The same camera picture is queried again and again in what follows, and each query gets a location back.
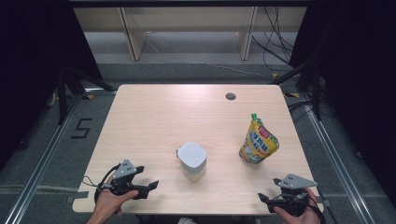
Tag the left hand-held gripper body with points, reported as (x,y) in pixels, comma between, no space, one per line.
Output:
(124,170)

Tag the person's right hand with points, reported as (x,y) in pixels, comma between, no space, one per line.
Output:
(313,214)

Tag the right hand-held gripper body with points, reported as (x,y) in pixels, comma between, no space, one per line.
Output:
(295,182)

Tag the clear jar with white lid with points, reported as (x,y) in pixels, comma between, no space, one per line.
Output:
(192,157)

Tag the grey tape strip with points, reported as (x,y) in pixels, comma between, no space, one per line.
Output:
(324,202)
(77,196)

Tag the black metal stand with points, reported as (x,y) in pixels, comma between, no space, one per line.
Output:
(62,99)
(317,93)

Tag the aluminium floor rail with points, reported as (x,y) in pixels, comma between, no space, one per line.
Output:
(336,161)
(43,161)

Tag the black curtain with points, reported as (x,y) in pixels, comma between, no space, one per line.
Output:
(31,62)
(358,77)

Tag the person's left hand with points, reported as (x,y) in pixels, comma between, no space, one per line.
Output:
(109,203)

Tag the yellow spouted refill pouch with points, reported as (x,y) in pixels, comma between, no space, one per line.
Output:
(258,141)

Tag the grey table grommet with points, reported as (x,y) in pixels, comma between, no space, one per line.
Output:
(230,96)

